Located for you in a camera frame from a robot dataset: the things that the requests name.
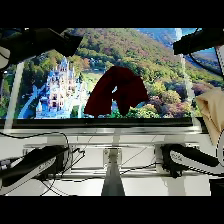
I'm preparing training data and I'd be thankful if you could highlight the dark red garment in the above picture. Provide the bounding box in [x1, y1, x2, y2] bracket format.
[83, 65, 150, 118]

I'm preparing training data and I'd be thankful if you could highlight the beige garment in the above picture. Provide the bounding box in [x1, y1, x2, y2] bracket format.
[195, 87, 224, 146]

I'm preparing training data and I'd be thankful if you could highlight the silver frame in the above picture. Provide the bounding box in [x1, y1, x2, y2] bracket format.
[0, 125, 224, 197]

